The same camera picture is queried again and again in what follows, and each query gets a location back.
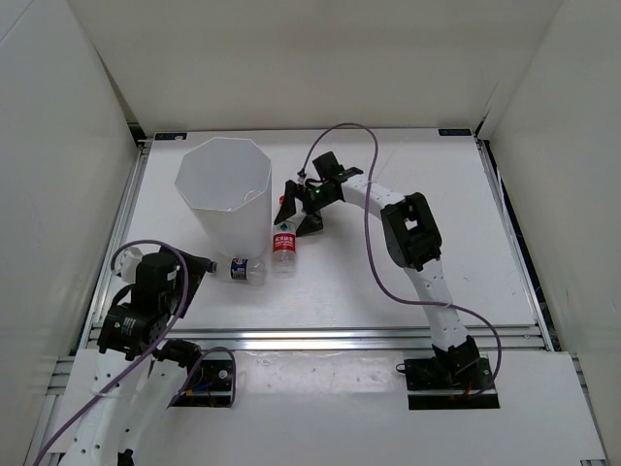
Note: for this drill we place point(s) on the blue sticker right corner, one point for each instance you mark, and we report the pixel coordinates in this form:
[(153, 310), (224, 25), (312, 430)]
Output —
[(455, 132)]

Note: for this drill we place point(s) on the red label plastic bottle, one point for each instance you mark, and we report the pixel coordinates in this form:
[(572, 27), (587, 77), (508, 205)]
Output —
[(284, 254)]

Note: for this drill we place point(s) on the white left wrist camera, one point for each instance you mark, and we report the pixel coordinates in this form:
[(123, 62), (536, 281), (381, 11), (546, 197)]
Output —
[(126, 264)]

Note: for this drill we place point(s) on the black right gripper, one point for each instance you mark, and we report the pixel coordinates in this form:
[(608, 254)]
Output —
[(288, 209)]

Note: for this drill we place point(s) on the black cap plastic bottle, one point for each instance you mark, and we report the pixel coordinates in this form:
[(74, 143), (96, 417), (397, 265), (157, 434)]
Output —
[(250, 271)]

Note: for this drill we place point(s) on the white octagonal bin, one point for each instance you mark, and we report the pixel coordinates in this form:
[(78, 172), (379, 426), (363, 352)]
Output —
[(227, 185)]

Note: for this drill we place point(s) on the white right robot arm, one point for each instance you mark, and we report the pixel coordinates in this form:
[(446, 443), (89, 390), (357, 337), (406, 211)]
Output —
[(413, 242)]

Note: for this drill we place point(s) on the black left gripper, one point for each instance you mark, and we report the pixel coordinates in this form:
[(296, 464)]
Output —
[(196, 267)]

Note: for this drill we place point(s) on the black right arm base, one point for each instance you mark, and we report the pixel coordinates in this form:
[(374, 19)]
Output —
[(430, 388)]

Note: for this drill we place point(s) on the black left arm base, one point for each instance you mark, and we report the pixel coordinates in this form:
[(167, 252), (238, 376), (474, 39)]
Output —
[(212, 386)]

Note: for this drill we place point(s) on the blue sticker left corner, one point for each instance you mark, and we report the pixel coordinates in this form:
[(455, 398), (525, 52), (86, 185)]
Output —
[(170, 136)]

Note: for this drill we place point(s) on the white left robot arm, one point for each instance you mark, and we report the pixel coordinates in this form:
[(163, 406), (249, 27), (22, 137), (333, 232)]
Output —
[(139, 371)]

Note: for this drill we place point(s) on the blue sticker corner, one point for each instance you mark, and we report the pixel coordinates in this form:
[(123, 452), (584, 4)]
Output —
[(170, 136), (455, 132)]

